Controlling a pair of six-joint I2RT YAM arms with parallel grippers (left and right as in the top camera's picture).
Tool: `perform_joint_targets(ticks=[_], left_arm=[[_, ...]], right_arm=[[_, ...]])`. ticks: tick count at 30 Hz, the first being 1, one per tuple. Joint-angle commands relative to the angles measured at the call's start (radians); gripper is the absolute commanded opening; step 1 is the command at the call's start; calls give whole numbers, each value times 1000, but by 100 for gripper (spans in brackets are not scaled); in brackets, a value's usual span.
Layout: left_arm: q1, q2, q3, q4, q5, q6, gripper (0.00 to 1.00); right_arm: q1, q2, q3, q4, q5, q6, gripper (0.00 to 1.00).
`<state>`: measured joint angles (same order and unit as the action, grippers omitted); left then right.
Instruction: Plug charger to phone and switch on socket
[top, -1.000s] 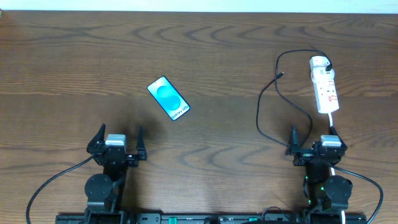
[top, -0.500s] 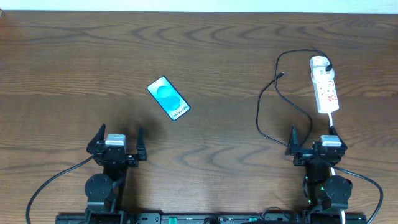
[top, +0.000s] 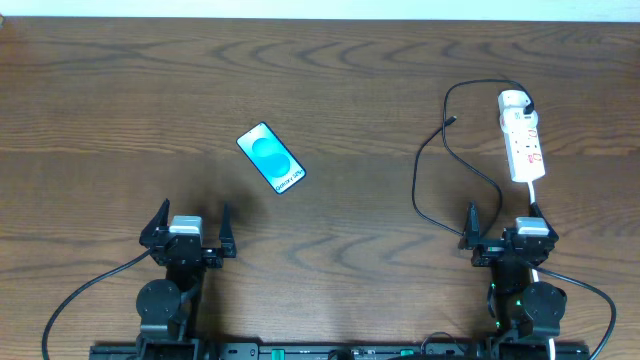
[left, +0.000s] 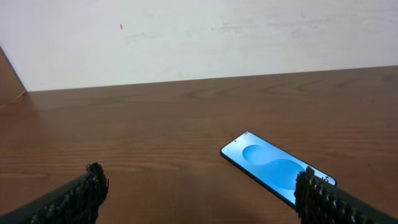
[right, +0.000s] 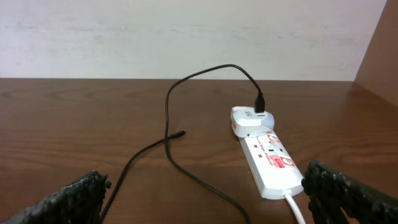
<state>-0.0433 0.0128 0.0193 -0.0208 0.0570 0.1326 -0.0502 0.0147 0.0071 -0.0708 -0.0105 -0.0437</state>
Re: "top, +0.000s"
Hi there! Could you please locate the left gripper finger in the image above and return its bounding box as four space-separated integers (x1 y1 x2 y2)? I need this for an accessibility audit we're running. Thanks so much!
218 204 235 249
140 199 170 239

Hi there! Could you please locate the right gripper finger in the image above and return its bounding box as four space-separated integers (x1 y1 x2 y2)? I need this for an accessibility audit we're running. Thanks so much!
529 202 555 233
462 202 481 245

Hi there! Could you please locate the blue screen Galaxy smartphone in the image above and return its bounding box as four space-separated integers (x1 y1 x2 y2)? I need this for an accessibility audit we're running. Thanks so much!
236 122 307 195

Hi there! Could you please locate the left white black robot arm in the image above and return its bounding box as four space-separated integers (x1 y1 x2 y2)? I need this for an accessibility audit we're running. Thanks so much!
133 200 237 360

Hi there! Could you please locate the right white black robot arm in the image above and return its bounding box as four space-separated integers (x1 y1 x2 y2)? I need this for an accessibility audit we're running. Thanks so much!
458 203 567 359

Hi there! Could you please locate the white power strip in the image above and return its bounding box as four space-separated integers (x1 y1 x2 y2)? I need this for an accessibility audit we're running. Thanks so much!
504 127 546 183

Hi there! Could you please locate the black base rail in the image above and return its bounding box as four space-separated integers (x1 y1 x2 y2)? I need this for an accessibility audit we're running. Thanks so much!
89 341 591 360

